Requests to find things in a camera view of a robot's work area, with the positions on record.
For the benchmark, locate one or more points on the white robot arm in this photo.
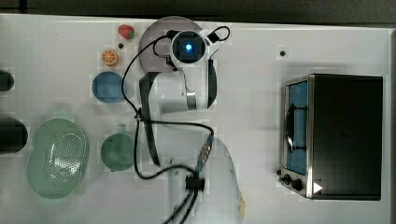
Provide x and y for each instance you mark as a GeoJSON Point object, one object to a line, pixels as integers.
{"type": "Point", "coordinates": [199, 169]}

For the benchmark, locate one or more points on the purple round plate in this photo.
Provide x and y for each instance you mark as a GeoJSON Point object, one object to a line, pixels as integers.
{"type": "Point", "coordinates": [156, 62]}

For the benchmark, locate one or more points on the blue round bowl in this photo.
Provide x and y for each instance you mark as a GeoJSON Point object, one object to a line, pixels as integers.
{"type": "Point", "coordinates": [106, 87]}

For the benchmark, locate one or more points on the peeled toy banana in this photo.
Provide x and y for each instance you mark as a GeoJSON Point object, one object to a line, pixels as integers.
{"type": "Point", "coordinates": [242, 206]}

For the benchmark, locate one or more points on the orange slice toy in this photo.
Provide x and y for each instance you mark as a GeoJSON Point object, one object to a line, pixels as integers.
{"type": "Point", "coordinates": [110, 57]}

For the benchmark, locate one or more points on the red toy strawberry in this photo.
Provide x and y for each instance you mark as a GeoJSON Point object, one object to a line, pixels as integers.
{"type": "Point", "coordinates": [126, 31]}

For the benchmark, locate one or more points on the green perforated colander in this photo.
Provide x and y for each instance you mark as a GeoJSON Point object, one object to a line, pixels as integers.
{"type": "Point", "coordinates": [56, 159]}

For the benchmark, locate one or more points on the large black pan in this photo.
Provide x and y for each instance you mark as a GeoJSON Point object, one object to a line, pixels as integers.
{"type": "Point", "coordinates": [13, 136]}

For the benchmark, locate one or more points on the small black pot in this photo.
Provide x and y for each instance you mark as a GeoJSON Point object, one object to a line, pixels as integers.
{"type": "Point", "coordinates": [6, 81]}

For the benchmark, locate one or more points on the green cup with handle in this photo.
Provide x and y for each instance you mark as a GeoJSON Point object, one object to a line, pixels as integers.
{"type": "Point", "coordinates": [117, 151]}

